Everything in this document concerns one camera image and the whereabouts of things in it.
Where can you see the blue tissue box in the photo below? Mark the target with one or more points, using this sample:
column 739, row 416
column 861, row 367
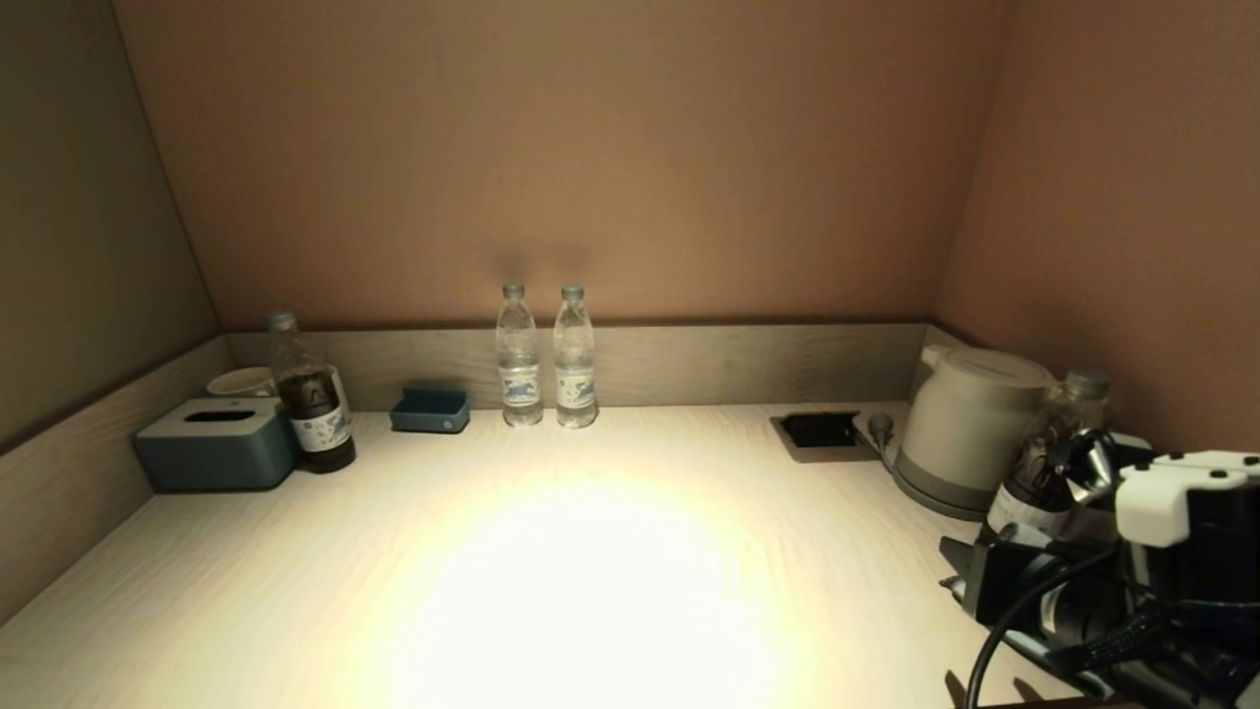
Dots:
column 212, row 453

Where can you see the white electric kettle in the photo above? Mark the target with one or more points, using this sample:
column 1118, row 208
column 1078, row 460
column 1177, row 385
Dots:
column 970, row 414

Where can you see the small blue tray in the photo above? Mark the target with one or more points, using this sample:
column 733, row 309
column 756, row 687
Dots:
column 428, row 418

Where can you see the clear water bottle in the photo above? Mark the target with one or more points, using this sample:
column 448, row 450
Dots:
column 519, row 384
column 575, row 384

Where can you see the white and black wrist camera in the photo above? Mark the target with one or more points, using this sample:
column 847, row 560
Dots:
column 1157, row 497

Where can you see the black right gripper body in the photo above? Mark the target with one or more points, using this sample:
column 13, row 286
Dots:
column 1083, row 601

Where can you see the recessed black socket box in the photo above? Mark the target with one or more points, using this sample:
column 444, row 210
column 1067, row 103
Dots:
column 817, row 430

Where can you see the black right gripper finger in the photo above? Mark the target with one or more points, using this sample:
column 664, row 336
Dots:
column 1004, row 581
column 955, row 566

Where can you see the grey kettle base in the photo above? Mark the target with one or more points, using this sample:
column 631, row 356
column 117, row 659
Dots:
column 935, row 492

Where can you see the white cup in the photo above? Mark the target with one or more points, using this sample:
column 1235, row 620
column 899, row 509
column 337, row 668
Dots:
column 241, row 382

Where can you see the dark tea bottle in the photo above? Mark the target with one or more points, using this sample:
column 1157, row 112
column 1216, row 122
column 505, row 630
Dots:
column 1034, row 473
column 315, row 433

